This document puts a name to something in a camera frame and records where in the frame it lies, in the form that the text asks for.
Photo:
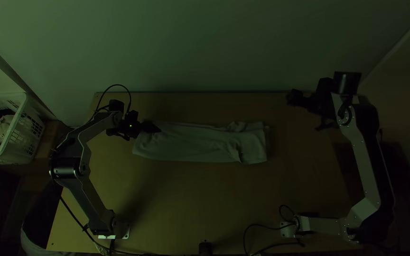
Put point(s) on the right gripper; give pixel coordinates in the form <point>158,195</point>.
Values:
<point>321,101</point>

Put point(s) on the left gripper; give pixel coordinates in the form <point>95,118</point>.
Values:
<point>133,125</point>

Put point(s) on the white t-shirt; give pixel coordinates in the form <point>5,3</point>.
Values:
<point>205,144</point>

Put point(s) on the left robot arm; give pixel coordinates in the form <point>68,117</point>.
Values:
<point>78,149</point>

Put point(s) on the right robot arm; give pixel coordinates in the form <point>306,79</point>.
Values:
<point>363,156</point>

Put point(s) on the white laundry basket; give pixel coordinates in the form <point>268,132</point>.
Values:
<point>20,131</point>

